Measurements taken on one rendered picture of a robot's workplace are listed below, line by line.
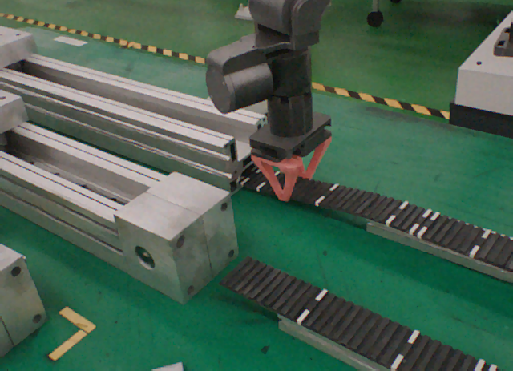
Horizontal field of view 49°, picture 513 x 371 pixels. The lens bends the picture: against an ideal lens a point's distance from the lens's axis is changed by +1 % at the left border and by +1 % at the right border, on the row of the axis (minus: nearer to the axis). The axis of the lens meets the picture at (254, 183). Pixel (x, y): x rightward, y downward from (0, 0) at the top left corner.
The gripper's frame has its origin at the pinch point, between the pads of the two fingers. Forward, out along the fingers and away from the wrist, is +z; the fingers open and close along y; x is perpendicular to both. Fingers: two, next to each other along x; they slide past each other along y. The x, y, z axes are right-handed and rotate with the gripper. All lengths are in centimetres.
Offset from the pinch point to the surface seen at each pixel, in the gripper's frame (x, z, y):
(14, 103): -40.1, -9.8, 14.6
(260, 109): -16.0, -2.0, -13.8
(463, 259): 24.1, 1.0, 1.6
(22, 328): -10.7, 1.0, 36.4
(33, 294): -10.8, -2.0, 33.9
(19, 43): -65, -10, -3
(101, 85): -42.3, -5.5, -2.7
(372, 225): 12.7, 0.8, 1.6
